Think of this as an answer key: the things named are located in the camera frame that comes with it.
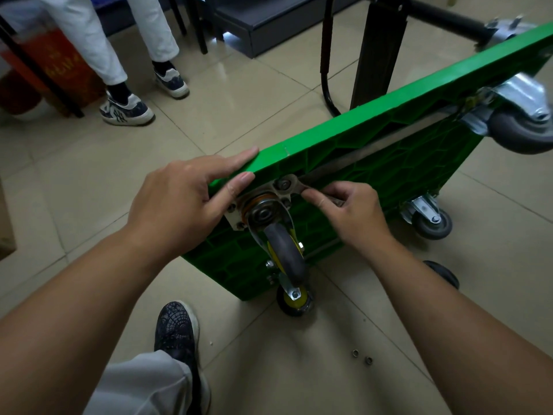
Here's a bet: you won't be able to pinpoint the person's right hand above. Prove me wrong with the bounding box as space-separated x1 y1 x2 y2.
301 181 396 255

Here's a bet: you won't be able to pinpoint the person's left hand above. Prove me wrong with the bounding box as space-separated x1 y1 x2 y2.
123 146 260 266

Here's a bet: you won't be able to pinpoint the silver wrench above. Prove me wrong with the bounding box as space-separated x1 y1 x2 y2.
276 175 346 208

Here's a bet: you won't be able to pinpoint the green platform trolley deck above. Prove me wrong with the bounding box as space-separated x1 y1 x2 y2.
181 0 553 302

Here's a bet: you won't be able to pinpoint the person's left forearm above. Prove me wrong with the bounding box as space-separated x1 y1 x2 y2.
0 228 165 415

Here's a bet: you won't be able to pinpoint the person's right forearm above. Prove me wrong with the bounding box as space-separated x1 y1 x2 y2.
367 242 553 415

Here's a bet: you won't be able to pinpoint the person's dark shoe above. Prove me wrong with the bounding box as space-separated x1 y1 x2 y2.
154 301 211 415

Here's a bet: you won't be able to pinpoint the person's light trousers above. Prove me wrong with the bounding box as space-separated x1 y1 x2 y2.
82 349 195 415

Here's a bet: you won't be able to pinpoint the brown cardboard box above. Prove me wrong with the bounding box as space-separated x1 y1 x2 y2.
0 181 17 261

